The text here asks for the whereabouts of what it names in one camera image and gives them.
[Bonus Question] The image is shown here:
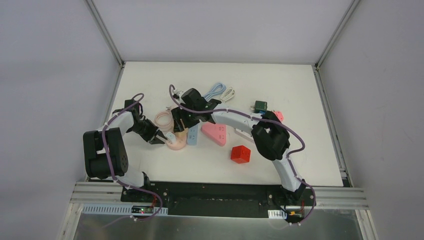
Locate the white power strip cable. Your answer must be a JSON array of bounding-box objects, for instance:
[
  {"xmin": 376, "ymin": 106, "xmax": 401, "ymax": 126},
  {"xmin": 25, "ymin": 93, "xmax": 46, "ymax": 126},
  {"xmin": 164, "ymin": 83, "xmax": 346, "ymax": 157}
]
[{"xmin": 219, "ymin": 86, "xmax": 237, "ymax": 104}]

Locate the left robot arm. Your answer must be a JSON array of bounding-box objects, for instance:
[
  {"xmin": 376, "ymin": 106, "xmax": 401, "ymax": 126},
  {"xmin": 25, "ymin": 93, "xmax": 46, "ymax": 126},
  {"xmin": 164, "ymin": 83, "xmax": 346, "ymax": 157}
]
[{"xmin": 82, "ymin": 99, "xmax": 167, "ymax": 203}]

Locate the beige cube socket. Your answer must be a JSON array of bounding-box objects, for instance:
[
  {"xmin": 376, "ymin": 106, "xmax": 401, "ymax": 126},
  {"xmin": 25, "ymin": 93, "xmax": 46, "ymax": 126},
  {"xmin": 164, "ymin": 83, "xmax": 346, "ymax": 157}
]
[{"xmin": 174, "ymin": 128, "xmax": 189, "ymax": 139}]

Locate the green cube socket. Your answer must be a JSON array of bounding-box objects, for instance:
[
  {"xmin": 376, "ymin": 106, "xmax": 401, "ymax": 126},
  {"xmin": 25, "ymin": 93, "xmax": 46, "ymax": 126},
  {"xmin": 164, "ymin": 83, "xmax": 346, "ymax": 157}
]
[{"xmin": 250, "ymin": 100, "xmax": 268, "ymax": 114}]

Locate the white power strip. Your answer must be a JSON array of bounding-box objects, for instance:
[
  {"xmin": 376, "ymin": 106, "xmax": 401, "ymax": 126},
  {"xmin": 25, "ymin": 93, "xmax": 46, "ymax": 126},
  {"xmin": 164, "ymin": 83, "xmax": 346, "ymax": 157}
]
[{"xmin": 234, "ymin": 128, "xmax": 254, "ymax": 143}]

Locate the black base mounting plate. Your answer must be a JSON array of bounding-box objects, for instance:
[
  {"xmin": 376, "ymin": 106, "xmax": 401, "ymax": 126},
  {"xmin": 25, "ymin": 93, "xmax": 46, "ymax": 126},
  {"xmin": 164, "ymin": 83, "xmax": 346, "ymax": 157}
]
[{"xmin": 120, "ymin": 181, "xmax": 316, "ymax": 218}]

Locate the pink triangular power strip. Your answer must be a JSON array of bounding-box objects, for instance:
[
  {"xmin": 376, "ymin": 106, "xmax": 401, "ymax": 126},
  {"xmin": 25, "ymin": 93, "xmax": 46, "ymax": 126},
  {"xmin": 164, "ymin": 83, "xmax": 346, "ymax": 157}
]
[{"xmin": 200, "ymin": 122, "xmax": 227, "ymax": 147}]

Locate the small white plug adapter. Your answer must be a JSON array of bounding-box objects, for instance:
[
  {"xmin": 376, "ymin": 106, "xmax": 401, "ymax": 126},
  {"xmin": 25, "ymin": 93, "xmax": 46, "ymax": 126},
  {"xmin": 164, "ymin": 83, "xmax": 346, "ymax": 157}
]
[{"xmin": 165, "ymin": 131, "xmax": 177, "ymax": 144}]

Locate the light blue cable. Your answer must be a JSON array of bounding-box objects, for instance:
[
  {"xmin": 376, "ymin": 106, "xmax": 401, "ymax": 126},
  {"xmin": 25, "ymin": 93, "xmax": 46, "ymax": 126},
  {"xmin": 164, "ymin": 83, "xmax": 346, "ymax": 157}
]
[{"xmin": 202, "ymin": 82, "xmax": 227, "ymax": 102}]

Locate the pink round socket base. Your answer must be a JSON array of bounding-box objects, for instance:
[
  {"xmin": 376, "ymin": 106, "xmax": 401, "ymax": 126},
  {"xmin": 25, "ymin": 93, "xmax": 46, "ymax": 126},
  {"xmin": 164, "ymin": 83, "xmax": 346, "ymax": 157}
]
[{"xmin": 166, "ymin": 136, "xmax": 187, "ymax": 151}]

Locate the pink plug adapter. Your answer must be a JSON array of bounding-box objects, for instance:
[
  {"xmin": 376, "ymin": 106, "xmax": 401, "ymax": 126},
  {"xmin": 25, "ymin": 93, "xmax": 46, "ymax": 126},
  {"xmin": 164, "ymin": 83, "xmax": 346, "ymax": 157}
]
[{"xmin": 273, "ymin": 111, "xmax": 284, "ymax": 122}]

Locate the light blue plug box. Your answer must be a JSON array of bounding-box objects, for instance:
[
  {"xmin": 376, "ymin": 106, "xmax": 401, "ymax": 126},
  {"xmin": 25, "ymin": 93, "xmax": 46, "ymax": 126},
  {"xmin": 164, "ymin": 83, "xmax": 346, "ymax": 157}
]
[{"xmin": 187, "ymin": 125, "xmax": 199, "ymax": 146}]

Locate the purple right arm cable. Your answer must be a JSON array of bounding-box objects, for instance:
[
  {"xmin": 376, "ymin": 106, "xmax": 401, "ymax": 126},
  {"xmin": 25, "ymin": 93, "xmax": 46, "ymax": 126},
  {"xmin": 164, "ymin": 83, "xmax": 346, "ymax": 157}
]
[{"xmin": 168, "ymin": 84, "xmax": 317, "ymax": 226}]

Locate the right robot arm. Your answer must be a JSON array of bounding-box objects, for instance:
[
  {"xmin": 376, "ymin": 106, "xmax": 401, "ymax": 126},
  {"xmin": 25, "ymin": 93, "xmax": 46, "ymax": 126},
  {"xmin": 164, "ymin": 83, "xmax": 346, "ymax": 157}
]
[{"xmin": 168, "ymin": 84, "xmax": 307, "ymax": 205}]

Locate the red cube socket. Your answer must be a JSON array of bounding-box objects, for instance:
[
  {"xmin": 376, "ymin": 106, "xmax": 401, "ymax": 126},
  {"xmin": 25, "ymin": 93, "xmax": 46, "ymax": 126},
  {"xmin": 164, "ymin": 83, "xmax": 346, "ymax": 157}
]
[{"xmin": 230, "ymin": 145, "xmax": 251, "ymax": 164}]

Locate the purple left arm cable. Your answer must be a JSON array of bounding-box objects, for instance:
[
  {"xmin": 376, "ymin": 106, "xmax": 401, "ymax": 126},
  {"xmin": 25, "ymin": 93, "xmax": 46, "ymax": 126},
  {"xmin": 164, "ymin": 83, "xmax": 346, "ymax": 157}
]
[{"xmin": 101, "ymin": 92, "xmax": 164, "ymax": 223}]

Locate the pink coiled cable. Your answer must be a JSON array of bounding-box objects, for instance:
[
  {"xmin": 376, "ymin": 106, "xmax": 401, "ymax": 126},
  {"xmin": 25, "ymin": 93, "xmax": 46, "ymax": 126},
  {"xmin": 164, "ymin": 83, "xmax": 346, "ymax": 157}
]
[{"xmin": 154, "ymin": 110, "xmax": 174, "ymax": 133}]

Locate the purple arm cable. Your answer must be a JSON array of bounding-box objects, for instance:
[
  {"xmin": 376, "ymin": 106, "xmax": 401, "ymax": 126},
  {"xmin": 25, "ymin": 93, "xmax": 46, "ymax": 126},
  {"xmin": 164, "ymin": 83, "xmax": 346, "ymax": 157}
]
[
  {"xmin": 101, "ymin": 92, "xmax": 164, "ymax": 223},
  {"xmin": 168, "ymin": 84, "xmax": 317, "ymax": 226}
]

